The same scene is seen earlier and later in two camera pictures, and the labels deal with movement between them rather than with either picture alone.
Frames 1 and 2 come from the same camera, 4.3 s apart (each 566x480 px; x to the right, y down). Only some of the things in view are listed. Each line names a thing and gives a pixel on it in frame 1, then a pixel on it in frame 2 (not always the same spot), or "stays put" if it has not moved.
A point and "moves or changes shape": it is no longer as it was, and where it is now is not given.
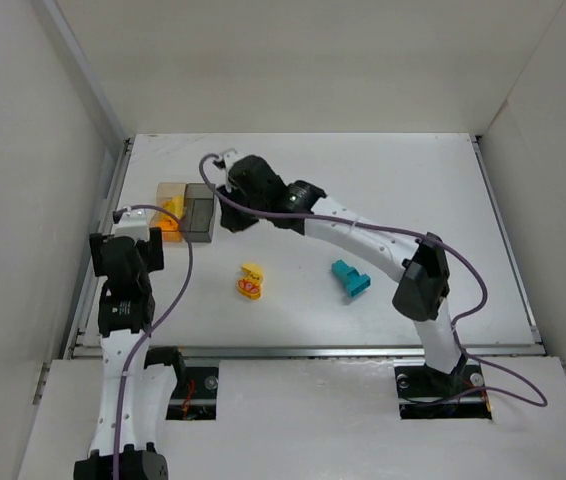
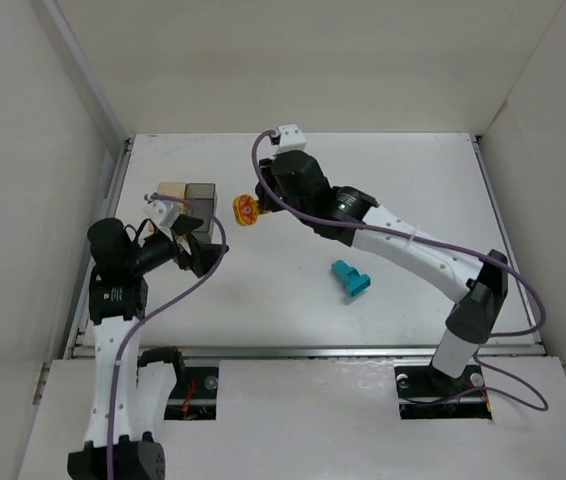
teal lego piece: (356, 282) stays put
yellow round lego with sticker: (249, 286) moves or changes shape
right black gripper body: (235, 215) to (264, 195)
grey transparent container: (197, 218) stays put
